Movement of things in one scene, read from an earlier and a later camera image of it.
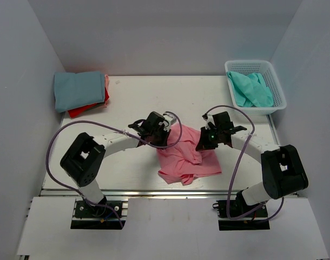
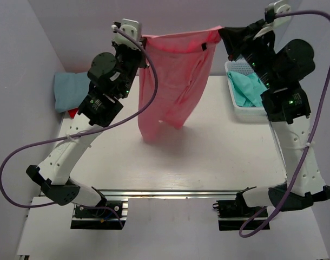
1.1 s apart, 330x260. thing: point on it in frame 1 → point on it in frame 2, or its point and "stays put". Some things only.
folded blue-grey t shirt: [73, 90] stays put
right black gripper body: [205, 142] → [243, 39]
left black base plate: [104, 214] stays put
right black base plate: [257, 220] stays put
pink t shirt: [183, 162] → [183, 60]
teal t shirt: [250, 90] stays put
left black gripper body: [158, 136] → [141, 50]
